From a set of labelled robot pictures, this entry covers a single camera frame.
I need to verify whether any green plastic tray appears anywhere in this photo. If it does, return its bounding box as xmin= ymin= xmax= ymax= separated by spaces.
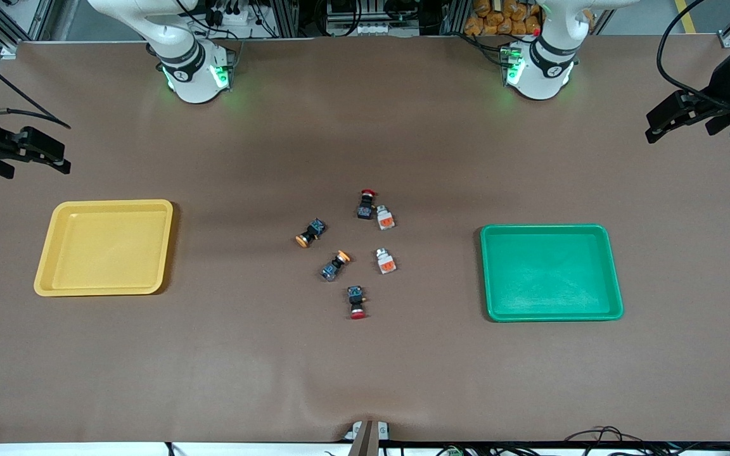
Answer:
xmin=480 ymin=224 xmax=624 ymax=322

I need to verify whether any white power strip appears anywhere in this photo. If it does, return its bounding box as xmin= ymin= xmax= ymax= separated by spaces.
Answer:
xmin=329 ymin=22 xmax=402 ymax=37

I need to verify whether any tan post with white bracket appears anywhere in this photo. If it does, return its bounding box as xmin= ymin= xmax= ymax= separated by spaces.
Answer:
xmin=343 ymin=420 xmax=391 ymax=456

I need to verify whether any brown table mat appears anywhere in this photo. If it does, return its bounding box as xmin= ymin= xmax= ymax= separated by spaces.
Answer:
xmin=0 ymin=35 xmax=730 ymax=444

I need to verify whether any power strip with black plugs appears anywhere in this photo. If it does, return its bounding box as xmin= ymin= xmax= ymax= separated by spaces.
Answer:
xmin=203 ymin=0 xmax=261 ymax=29

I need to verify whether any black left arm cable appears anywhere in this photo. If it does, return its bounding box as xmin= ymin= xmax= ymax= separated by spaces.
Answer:
xmin=656 ymin=0 xmax=730 ymax=102

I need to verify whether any yellow push button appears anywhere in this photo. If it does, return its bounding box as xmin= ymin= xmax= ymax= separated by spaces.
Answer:
xmin=321 ymin=250 xmax=352 ymax=282
xmin=295 ymin=218 xmax=328 ymax=249

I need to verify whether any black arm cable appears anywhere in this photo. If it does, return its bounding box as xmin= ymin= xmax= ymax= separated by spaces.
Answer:
xmin=656 ymin=0 xmax=730 ymax=102
xmin=0 ymin=39 xmax=72 ymax=129

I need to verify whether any yellow plastic tray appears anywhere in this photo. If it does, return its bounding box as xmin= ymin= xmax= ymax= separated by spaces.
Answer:
xmin=34 ymin=199 xmax=174 ymax=297

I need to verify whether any aluminium frame post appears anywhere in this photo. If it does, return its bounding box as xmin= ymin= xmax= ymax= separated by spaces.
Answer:
xmin=440 ymin=0 xmax=471 ymax=36
xmin=264 ymin=0 xmax=300 ymax=39

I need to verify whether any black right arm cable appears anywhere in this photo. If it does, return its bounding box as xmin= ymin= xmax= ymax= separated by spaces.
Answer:
xmin=0 ymin=39 xmax=72 ymax=129

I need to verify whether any black cable bundle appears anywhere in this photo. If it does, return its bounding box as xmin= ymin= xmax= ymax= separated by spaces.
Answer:
xmin=561 ymin=426 xmax=730 ymax=456

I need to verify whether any pile of orange objects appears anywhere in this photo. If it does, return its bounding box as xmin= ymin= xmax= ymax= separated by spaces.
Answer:
xmin=464 ymin=0 xmax=542 ymax=37

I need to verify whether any red mushroom push button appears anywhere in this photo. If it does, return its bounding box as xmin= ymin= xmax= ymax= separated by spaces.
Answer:
xmin=347 ymin=286 xmax=368 ymax=320
xmin=357 ymin=188 xmax=379 ymax=221

